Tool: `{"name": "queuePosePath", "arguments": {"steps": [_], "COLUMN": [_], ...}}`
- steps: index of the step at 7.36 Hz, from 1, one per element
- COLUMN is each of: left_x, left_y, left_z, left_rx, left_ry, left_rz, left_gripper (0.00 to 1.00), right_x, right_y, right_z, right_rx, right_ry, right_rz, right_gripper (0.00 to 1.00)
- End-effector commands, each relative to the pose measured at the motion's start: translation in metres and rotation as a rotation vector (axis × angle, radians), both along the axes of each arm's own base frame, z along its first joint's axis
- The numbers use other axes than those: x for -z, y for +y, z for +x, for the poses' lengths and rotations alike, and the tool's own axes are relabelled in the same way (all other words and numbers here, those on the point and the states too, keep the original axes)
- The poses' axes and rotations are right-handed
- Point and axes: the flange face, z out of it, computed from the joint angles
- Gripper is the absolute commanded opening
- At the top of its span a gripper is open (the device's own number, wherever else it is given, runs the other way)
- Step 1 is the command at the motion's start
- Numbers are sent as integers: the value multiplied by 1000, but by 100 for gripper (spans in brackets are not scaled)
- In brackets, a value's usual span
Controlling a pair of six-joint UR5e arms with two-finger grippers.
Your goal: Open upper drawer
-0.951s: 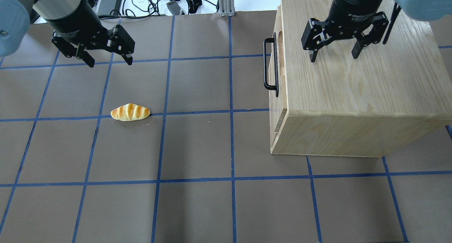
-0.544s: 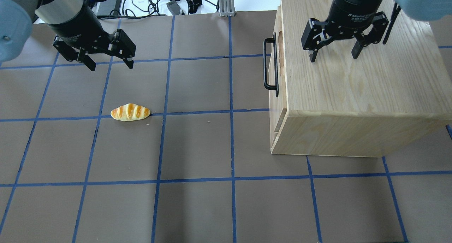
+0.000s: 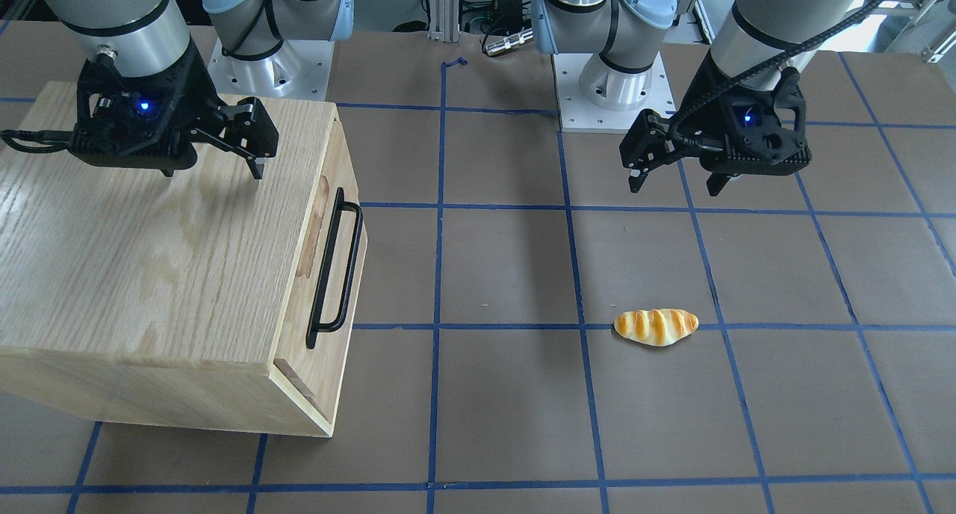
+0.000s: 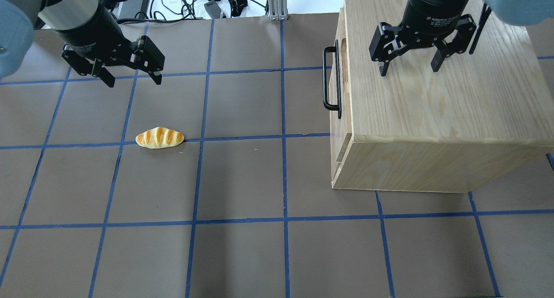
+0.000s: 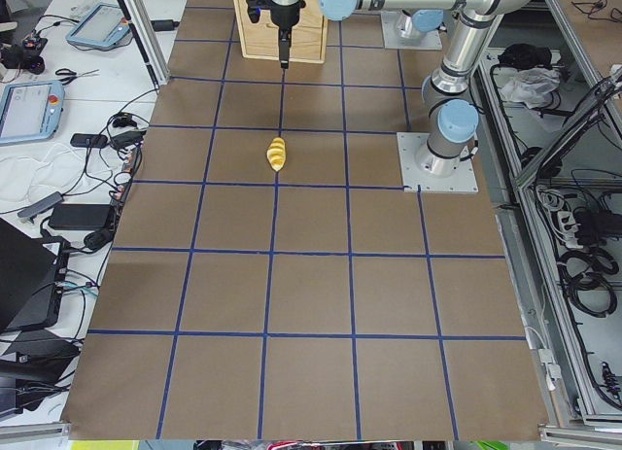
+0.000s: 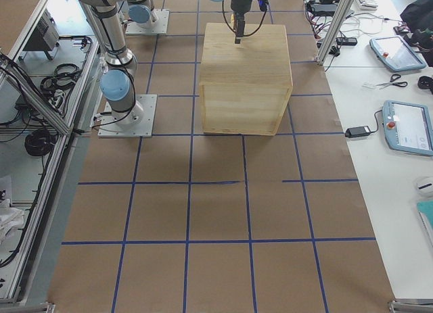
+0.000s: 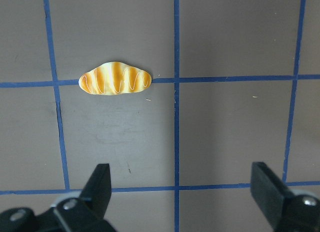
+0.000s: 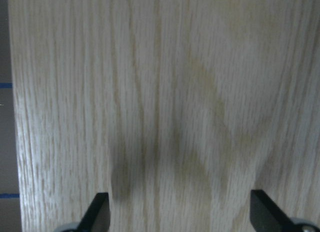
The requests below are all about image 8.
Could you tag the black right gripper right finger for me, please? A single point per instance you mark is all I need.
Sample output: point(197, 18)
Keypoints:
point(265, 215)

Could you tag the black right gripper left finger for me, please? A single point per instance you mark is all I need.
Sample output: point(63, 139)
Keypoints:
point(98, 214)

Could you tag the blue tape strip upper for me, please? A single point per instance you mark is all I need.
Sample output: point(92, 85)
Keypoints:
point(6, 85)

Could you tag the blue tape strip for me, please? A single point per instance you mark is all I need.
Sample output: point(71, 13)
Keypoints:
point(9, 195)
point(6, 85)

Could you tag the blue tape strip lower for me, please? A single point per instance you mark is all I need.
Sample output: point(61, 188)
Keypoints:
point(9, 195)

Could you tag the light wood cabinet panel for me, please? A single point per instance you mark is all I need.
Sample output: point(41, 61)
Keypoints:
point(176, 108)

